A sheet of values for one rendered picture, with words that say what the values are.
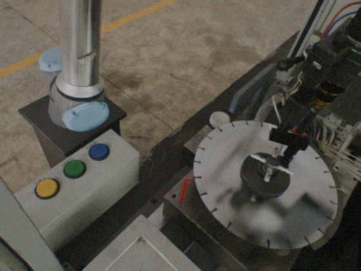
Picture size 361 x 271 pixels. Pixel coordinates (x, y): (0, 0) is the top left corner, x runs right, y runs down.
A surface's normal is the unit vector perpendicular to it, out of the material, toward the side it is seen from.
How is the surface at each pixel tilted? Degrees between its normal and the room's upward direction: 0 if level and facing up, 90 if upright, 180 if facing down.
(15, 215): 90
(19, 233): 90
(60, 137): 0
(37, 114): 0
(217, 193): 0
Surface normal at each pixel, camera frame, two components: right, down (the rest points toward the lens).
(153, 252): 0.12, -0.63
